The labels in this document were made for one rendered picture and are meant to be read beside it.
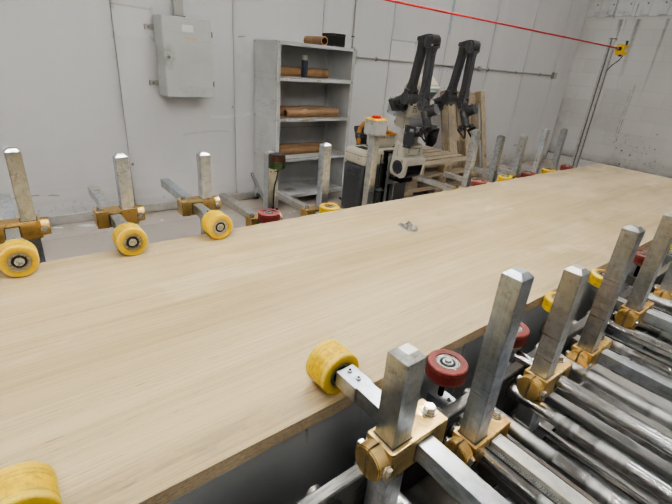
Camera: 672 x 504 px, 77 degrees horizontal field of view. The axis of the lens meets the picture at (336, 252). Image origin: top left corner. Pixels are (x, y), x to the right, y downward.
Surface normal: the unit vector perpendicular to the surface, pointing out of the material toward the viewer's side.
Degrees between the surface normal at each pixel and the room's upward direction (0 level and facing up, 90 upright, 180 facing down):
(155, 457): 0
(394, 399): 90
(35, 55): 90
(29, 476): 24
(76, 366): 0
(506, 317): 90
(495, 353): 90
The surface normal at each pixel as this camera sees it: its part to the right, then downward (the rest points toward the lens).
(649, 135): -0.79, 0.20
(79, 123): 0.61, 0.37
